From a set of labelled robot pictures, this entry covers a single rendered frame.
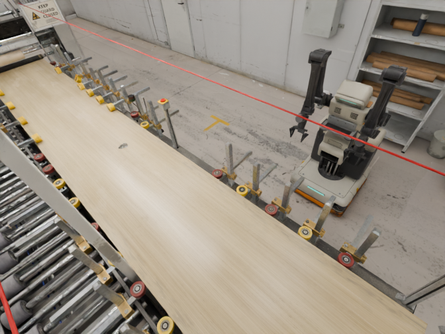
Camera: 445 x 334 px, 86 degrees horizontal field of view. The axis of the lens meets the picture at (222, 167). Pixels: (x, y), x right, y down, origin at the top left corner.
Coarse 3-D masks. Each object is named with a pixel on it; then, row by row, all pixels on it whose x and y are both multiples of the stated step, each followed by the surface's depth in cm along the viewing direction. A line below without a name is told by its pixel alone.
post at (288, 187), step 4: (288, 184) 144; (292, 184) 144; (284, 188) 148; (288, 188) 145; (284, 192) 150; (288, 192) 147; (284, 196) 153; (288, 196) 151; (284, 200) 155; (288, 200) 155; (284, 204) 158; (288, 204) 161; (280, 212) 167; (280, 216) 171; (284, 216) 169
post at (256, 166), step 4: (256, 164) 156; (256, 168) 157; (256, 172) 159; (252, 176) 166; (256, 176) 162; (252, 180) 169; (256, 180) 166; (252, 184) 172; (256, 184) 169; (252, 188) 175; (256, 188) 173; (252, 196) 182; (256, 196) 181
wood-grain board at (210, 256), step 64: (64, 128) 238; (128, 128) 230; (128, 192) 175; (192, 192) 171; (128, 256) 142; (192, 256) 139; (256, 256) 136; (320, 256) 133; (192, 320) 117; (256, 320) 115; (320, 320) 113; (384, 320) 111
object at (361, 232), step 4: (368, 216) 154; (372, 216) 154; (368, 220) 152; (364, 224) 150; (368, 224) 150; (360, 228) 152; (364, 228) 149; (360, 232) 147; (364, 232) 147; (356, 236) 145; (360, 236) 145; (356, 240) 144; (352, 244) 142; (356, 244) 142
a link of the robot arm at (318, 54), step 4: (320, 48) 154; (316, 52) 148; (320, 52) 146; (324, 52) 146; (328, 52) 149; (312, 56) 149; (316, 56) 148; (320, 56) 146; (328, 56) 153; (316, 60) 149; (320, 60) 147; (324, 68) 160; (320, 72) 161; (324, 72) 163; (320, 76) 163; (320, 80) 166; (320, 84) 168; (320, 88) 171; (316, 92) 175; (320, 92) 173; (324, 96) 177; (320, 100) 177; (324, 100) 181; (320, 104) 179
